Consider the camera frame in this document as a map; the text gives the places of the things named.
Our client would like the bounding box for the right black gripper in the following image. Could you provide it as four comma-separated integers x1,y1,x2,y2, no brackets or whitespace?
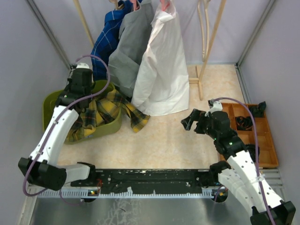
181,108,218,140

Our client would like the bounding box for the white shirt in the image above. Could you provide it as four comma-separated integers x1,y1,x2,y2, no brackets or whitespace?
131,0,189,116

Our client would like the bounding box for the light wooden hanger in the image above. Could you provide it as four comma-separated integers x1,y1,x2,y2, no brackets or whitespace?
197,0,210,62

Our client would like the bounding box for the yellow plaid flannel shirt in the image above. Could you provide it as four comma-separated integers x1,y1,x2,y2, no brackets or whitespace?
65,90,150,143

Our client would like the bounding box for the pink plastic hanger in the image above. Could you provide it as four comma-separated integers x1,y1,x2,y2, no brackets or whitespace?
160,0,170,11

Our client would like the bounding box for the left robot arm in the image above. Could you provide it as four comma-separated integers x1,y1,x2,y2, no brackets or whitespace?
18,63,98,190

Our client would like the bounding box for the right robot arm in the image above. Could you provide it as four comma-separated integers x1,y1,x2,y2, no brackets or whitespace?
181,109,296,225

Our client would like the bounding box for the grey hanging shirt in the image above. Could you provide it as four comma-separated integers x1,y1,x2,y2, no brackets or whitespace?
108,0,154,98

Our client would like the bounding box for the blue plaid hanging shirt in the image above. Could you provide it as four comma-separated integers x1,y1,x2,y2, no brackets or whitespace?
91,0,132,81

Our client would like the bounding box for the wooden compartment tray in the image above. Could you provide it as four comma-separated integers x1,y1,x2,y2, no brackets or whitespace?
222,103,279,168

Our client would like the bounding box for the dark rolled cloth in tray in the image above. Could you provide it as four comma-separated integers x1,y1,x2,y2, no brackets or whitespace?
248,101,267,118

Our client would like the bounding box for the wooden clothes rack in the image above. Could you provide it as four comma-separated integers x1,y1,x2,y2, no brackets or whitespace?
72,0,227,101

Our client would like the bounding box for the olive green plastic basket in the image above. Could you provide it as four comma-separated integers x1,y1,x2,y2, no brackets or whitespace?
42,80,121,144

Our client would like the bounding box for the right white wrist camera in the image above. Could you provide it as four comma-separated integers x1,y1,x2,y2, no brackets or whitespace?
205,99,223,117

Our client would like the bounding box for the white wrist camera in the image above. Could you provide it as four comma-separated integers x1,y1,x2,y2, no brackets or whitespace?
205,99,223,117
75,63,90,69

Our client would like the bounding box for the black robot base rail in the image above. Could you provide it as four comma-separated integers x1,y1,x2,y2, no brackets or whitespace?
37,167,237,203

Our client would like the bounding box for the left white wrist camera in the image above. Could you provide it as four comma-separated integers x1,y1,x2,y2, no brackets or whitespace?
75,63,90,69

